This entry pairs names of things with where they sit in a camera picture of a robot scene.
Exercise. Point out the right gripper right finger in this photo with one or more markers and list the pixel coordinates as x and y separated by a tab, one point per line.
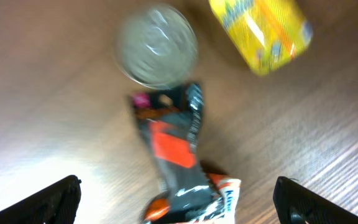
296	204

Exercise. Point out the red snack packet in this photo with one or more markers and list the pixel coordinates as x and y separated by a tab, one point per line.
230	190

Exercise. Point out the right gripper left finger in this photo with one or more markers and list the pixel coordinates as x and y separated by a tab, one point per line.
55	204

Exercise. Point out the yellow plastic jar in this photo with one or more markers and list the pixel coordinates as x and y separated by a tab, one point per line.
267	33

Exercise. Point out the silver tin can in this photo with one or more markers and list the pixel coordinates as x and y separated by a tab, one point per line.
156	47

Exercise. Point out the black hex wrench packet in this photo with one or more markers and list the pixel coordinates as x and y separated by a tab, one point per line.
168	121

